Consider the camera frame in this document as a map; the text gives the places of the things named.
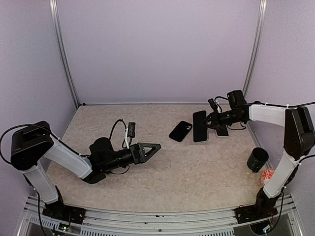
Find left aluminium corner post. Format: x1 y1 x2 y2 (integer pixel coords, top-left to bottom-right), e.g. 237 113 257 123
49 0 80 109

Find red white patterned coaster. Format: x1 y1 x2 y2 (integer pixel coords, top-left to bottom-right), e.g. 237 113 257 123
260 168 275 186

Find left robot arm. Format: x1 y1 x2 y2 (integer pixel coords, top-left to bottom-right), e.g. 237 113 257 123
4 121 161 219

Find black cup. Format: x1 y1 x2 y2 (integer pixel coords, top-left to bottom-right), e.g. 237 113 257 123
247 147 269 173

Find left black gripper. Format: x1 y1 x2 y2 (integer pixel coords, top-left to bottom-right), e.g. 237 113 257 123
102 142 161 172

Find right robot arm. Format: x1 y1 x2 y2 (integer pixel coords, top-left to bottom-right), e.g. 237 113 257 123
200 90 315 218

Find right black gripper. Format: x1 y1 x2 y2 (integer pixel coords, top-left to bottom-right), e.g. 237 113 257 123
201 109 244 129

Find dark phone case underneath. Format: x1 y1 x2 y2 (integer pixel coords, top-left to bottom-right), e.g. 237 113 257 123
169 120 192 143

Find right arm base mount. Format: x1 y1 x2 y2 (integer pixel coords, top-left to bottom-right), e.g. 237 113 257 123
234 197 279 224

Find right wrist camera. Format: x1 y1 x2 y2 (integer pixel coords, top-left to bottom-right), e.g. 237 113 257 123
208 98 221 113

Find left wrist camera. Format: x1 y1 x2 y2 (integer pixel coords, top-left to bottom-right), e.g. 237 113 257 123
125 122 136 149

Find aluminium front rail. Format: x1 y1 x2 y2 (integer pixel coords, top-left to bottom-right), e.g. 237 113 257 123
17 208 303 236

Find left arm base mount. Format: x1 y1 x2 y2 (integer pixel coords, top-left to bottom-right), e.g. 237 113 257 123
42 196 86 225

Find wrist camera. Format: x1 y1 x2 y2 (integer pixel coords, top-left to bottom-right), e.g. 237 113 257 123
208 98 221 113
125 122 136 149

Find aluminium corner post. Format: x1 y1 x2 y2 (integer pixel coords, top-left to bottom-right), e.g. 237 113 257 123
242 0 268 97
49 0 80 109

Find right aluminium corner post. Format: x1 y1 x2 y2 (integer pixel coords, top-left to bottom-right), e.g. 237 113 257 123
242 0 268 97

